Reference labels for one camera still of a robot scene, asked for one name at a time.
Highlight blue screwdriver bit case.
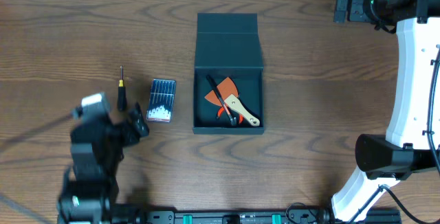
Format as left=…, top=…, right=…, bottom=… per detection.
left=146, top=78, right=176, bottom=123

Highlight small black-handled hammer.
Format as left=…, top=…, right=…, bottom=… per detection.
left=206, top=75, right=237, bottom=126

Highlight red scraper wooden handle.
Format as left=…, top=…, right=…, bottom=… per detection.
left=204, top=77, right=260, bottom=127

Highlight red-handled pliers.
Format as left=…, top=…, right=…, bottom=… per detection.
left=216, top=106, right=244, bottom=124

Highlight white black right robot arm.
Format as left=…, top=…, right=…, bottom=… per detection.
left=320, top=0, right=439, bottom=223

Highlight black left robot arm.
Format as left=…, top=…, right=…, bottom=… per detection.
left=56, top=103, right=149, bottom=223

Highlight black yellow screwdriver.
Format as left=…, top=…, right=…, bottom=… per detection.
left=117, top=65, right=127, bottom=112

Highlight black open gift box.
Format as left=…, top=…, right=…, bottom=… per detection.
left=192, top=13, right=264, bottom=135

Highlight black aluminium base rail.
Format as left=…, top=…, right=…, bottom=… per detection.
left=111, top=208, right=342, bottom=224

